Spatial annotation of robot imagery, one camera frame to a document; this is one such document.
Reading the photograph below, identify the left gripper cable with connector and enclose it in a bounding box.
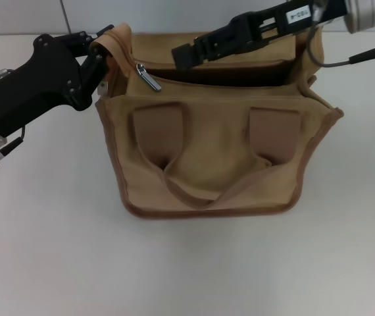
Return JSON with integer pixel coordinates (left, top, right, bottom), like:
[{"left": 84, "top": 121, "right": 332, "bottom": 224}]
[{"left": 0, "top": 67, "right": 28, "bottom": 172}]

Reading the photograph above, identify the khaki canvas food bag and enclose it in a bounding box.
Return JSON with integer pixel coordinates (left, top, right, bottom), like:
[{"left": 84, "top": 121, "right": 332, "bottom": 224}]
[{"left": 90, "top": 22, "right": 345, "bottom": 221}]

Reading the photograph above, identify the silver metal zipper pull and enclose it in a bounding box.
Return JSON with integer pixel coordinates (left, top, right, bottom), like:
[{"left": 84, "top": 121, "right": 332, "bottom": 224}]
[{"left": 136, "top": 63, "right": 162, "bottom": 93}]

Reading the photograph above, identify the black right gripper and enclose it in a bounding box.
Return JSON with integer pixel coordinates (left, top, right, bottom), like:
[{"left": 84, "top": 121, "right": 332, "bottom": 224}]
[{"left": 192, "top": 0, "right": 349, "bottom": 45}]

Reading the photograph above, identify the right gripper cable with connector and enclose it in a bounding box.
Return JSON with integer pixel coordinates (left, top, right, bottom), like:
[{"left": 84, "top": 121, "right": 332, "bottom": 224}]
[{"left": 307, "top": 0, "right": 375, "bottom": 68}]

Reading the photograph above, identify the gripper cable with connector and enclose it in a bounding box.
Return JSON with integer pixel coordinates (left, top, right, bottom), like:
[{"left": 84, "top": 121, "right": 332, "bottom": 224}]
[
  {"left": 0, "top": 67, "right": 28, "bottom": 172},
  {"left": 307, "top": 0, "right": 375, "bottom": 68}
]

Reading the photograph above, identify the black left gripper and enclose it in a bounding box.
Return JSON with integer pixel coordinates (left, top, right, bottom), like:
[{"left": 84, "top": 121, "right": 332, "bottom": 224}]
[{"left": 0, "top": 24, "right": 115, "bottom": 136}]

